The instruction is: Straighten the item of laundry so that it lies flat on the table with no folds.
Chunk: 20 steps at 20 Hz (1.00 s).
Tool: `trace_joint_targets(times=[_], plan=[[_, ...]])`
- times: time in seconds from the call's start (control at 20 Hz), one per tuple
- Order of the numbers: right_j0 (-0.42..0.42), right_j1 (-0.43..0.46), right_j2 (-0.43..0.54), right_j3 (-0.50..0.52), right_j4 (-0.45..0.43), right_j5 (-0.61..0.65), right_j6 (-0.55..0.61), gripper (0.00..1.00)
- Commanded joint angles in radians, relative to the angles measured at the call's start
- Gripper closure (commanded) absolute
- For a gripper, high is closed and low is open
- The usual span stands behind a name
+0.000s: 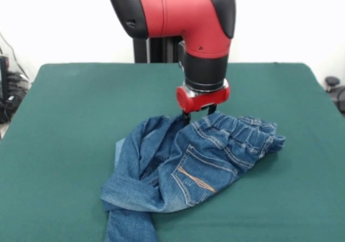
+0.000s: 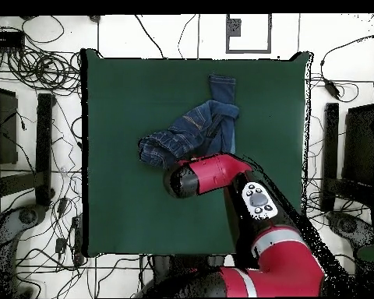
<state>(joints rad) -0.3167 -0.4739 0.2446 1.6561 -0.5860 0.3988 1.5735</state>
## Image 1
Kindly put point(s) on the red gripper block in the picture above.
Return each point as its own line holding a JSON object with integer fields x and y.
{"x": 205, "y": 100}

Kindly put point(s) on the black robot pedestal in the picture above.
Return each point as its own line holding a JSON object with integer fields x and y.
{"x": 159, "y": 50}

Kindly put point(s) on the blue denim jeans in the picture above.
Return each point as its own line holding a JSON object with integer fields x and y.
{"x": 194, "y": 166}

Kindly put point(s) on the dark green table cloth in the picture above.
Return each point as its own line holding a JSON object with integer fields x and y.
{"x": 67, "y": 104}

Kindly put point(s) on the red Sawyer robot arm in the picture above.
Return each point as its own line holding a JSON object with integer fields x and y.
{"x": 183, "y": 15}

